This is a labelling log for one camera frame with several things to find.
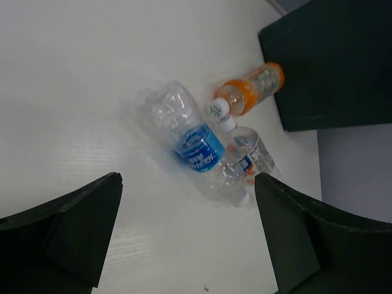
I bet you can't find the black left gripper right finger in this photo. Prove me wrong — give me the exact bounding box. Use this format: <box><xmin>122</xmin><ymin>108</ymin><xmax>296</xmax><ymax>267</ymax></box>
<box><xmin>255</xmin><ymin>173</ymin><xmax>391</xmax><ymax>293</ymax></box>

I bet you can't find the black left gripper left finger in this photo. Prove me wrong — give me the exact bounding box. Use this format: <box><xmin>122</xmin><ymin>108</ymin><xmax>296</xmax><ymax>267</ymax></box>
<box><xmin>1</xmin><ymin>172</ymin><xmax>123</xmax><ymax>293</ymax></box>

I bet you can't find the Pocari Sweat labelled bottle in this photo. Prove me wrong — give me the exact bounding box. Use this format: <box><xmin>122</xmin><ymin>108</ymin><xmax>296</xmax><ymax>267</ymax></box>
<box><xmin>217</xmin><ymin>115</ymin><xmax>284</xmax><ymax>186</ymax></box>

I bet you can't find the clear bottle blue label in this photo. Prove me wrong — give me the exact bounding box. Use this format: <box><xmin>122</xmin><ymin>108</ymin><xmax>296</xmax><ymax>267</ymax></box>
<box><xmin>137</xmin><ymin>81</ymin><xmax>250</xmax><ymax>206</ymax></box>

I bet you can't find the dark green plastic bin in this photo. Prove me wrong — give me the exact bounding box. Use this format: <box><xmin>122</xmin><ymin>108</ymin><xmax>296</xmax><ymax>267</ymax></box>
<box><xmin>258</xmin><ymin>0</ymin><xmax>391</xmax><ymax>132</ymax></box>

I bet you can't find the orange label bottle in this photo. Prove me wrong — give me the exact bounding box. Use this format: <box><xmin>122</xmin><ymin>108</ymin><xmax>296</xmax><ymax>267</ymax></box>
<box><xmin>205</xmin><ymin>62</ymin><xmax>285</xmax><ymax>121</ymax></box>

